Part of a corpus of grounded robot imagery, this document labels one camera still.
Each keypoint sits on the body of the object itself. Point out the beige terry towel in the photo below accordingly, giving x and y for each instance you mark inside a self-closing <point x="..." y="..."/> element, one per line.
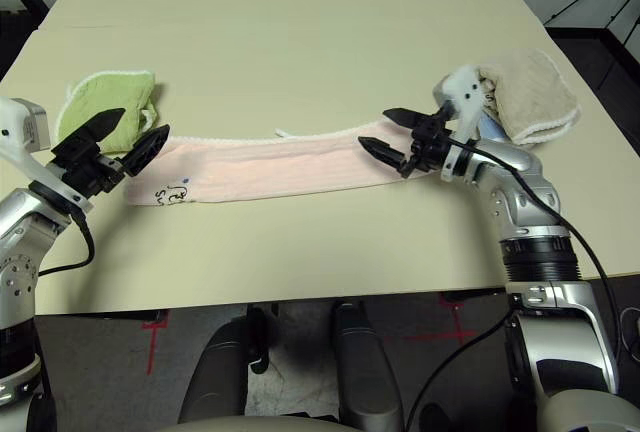
<point x="530" y="92"/>

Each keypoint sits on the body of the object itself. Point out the pink terry towel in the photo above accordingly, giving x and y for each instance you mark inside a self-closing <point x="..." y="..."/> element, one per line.
<point x="275" y="167"/>

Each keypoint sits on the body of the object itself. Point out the black right robot leg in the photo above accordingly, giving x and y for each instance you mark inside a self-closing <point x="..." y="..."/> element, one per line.
<point x="365" y="367"/>

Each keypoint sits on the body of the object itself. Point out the black left robot leg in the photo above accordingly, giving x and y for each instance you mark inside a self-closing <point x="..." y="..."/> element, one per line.
<point x="215" y="377"/>

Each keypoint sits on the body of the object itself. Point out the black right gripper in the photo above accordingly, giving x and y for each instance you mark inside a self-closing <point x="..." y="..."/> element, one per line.
<point x="430" y="147"/>

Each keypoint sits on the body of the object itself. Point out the black robot leg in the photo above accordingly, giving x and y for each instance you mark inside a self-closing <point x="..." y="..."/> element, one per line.
<point x="215" y="377"/>
<point x="365" y="367"/>

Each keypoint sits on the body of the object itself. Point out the black foam floor mat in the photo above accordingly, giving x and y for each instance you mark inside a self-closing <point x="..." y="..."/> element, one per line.
<point x="15" y="42"/>

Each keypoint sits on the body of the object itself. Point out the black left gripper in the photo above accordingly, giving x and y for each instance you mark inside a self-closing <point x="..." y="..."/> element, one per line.
<point x="87" y="172"/>

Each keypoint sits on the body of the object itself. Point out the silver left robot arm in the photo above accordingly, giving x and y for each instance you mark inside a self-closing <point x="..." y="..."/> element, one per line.
<point x="20" y="252"/>

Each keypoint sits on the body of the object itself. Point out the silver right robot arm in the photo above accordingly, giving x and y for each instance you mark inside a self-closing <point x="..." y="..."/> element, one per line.
<point x="525" y="202"/>

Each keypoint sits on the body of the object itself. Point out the light blue terry towel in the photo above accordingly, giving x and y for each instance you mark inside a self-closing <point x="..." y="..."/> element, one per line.
<point x="492" y="131"/>

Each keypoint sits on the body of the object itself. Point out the green terry towel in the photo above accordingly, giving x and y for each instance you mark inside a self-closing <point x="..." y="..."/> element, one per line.
<point x="110" y="97"/>

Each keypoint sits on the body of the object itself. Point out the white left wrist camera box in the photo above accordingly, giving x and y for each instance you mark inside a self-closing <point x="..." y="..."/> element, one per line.
<point x="20" y="122"/>

